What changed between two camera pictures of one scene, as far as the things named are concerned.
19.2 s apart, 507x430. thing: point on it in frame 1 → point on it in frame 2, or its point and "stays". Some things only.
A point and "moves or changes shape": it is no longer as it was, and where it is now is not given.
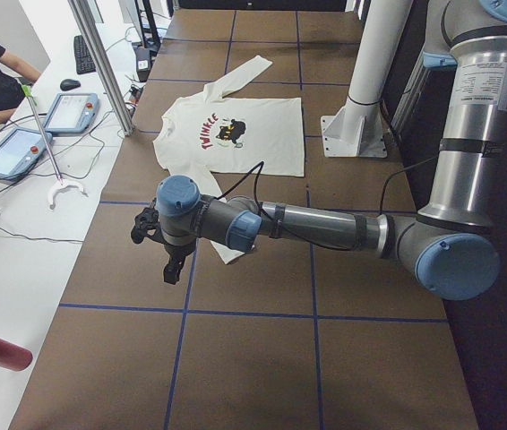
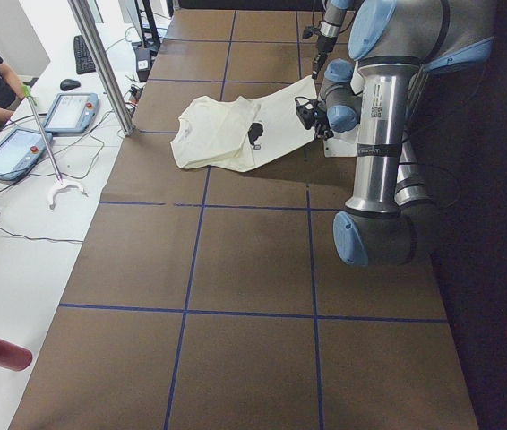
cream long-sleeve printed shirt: x=207 y=133 moves or changes shape
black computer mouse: x=69 y=84 stays
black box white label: x=142 y=58 stays
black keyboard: x=84 y=60 stays
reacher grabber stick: x=60 y=183 stays
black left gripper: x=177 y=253 → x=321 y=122
